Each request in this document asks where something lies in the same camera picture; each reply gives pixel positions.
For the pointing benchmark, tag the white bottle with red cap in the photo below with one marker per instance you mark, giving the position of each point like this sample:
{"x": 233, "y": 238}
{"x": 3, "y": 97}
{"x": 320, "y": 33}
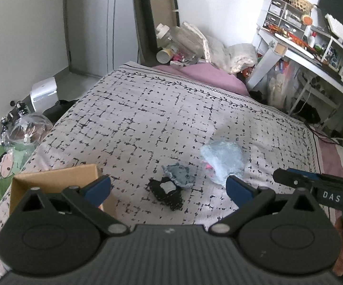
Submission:
{"x": 311, "y": 38}

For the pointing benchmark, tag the clear plastic jar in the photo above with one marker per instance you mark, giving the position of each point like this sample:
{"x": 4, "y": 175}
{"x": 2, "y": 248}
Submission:
{"x": 167, "y": 37}

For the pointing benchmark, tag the light blue plastic bag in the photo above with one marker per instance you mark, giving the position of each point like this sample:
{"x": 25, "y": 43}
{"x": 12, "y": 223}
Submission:
{"x": 223, "y": 160}

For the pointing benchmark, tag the black bag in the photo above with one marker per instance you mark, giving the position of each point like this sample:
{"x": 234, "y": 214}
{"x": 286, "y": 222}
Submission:
{"x": 308, "y": 112}
{"x": 165, "y": 194}

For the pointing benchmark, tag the purple bed sheet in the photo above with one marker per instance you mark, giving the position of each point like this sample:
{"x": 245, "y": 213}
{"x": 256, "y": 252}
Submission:
{"x": 331, "y": 157}

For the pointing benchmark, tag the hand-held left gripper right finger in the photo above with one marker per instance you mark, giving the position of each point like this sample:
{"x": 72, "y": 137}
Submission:
{"x": 238, "y": 191}

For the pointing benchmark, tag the white desk shelf riser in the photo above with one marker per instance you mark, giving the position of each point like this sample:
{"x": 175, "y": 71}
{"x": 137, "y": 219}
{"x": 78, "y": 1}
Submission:
{"x": 337, "y": 56}

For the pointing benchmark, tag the black tripod gadget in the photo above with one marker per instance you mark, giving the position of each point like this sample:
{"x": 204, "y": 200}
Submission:
{"x": 17, "y": 111}

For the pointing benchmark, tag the grey wardrobe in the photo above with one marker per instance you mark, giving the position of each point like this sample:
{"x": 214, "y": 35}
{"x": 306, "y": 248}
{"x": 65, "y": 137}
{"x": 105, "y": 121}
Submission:
{"x": 100, "y": 23}

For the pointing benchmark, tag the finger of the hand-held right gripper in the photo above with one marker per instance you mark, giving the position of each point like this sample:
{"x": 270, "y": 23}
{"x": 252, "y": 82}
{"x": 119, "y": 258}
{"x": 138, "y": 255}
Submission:
{"x": 296, "y": 179}

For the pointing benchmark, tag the clear plastic packaging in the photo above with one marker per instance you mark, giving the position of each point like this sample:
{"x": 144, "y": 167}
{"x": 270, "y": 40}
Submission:
{"x": 192, "y": 40}

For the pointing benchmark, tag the orange round ornament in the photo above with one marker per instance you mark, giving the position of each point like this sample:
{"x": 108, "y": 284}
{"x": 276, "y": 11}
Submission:
{"x": 307, "y": 20}

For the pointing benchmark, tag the purple pillow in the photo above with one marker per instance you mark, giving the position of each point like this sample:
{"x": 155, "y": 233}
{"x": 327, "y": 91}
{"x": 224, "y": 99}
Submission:
{"x": 207, "y": 74}

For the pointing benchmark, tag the clear storage bin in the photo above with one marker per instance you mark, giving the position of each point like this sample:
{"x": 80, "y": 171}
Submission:
{"x": 281, "y": 80}

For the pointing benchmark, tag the paper cup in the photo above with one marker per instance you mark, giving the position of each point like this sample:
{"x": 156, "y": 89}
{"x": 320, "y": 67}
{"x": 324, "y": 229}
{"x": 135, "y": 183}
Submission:
{"x": 164, "y": 55}

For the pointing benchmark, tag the black cloth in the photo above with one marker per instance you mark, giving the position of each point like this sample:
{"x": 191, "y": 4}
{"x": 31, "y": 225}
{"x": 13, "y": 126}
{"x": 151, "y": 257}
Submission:
{"x": 58, "y": 109}

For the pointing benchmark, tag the green cartoon pillow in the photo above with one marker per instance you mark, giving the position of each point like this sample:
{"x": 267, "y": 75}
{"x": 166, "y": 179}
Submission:
{"x": 2, "y": 166}

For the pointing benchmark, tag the wicker basket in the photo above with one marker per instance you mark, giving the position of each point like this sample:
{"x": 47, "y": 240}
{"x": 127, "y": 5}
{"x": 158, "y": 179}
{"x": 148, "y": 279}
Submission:
{"x": 302, "y": 3}

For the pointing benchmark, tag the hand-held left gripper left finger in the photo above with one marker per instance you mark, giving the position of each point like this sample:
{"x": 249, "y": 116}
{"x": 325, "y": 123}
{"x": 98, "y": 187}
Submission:
{"x": 98, "y": 188}

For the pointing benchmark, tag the white plastic bags heap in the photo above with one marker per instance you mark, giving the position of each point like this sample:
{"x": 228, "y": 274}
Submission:
{"x": 236, "y": 55}

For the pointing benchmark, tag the white desk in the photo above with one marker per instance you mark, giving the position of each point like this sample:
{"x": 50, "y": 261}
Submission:
{"x": 308, "y": 62}

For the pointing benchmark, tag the white drawer organizer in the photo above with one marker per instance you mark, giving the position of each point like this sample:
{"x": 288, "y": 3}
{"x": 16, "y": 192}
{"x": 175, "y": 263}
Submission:
{"x": 281, "y": 14}

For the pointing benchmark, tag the clear plastic bag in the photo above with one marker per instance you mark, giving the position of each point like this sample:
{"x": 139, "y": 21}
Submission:
{"x": 26, "y": 130}

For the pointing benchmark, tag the brown cardboard box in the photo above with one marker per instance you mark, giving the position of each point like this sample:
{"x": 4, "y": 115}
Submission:
{"x": 52, "y": 178}

